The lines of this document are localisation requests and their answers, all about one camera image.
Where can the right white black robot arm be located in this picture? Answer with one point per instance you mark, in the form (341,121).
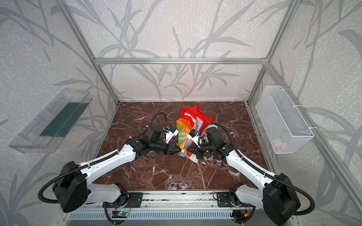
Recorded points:
(271,193)

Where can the clear plastic wall tray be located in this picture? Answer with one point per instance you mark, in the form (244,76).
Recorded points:
(47,130)

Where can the left black mount plate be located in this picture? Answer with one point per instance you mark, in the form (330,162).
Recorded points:
(130,200)

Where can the green circuit board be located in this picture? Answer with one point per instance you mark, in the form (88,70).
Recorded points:
(120,213)

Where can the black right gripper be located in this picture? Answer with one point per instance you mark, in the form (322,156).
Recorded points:
(193,149)

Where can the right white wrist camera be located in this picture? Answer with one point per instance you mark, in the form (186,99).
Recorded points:
(194,136)

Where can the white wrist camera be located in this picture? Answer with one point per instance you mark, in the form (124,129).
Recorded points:
(194,136)
(170,133)

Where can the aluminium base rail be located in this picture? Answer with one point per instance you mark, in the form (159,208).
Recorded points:
(173,200)

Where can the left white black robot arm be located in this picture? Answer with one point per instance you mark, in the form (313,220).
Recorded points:
(76,187)

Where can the rainbow striped child jacket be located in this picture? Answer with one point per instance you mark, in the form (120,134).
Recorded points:
(191,118)

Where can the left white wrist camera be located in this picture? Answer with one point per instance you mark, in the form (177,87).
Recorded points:
(170,133)

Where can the black mount plate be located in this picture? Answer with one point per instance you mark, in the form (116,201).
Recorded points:
(130,200)
(227,199)

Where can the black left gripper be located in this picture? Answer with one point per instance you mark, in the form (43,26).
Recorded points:
(168,148)

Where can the white wire mesh basket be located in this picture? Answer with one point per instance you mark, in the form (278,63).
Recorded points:
(282,119)

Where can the right black mount plate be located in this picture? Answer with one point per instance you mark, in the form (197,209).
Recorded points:
(227,199)

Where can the pink object in basket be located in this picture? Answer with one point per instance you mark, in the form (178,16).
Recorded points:
(277,143)

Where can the aluminium frame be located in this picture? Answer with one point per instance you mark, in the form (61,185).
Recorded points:
(341,171)

